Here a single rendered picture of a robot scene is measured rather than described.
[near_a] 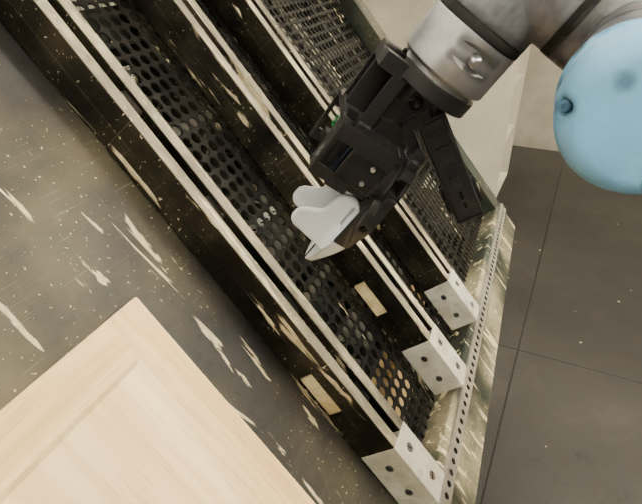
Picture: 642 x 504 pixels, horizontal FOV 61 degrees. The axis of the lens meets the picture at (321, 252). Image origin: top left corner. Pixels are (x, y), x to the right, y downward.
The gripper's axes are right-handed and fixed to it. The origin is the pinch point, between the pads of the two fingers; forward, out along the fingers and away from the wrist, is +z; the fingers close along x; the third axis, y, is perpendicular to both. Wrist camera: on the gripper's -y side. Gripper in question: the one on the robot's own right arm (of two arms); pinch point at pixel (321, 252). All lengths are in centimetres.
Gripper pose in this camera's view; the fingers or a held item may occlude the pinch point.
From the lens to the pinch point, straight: 54.2
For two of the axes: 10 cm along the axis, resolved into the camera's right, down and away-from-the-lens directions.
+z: -5.6, 6.6, 5.1
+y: -8.3, -4.4, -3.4
